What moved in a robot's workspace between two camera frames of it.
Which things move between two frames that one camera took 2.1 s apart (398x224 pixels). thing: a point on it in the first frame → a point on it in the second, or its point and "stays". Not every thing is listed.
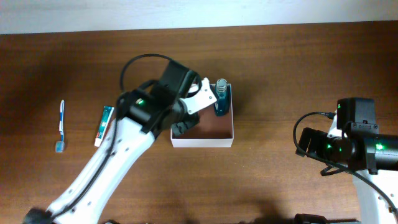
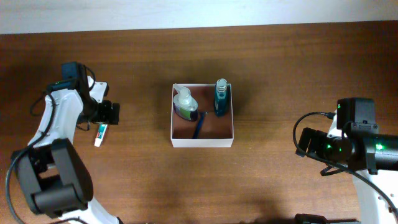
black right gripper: (317, 138) stays
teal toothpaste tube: (107, 114) stays
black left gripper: (191, 119) → (105, 116)
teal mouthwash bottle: (222, 102) stays
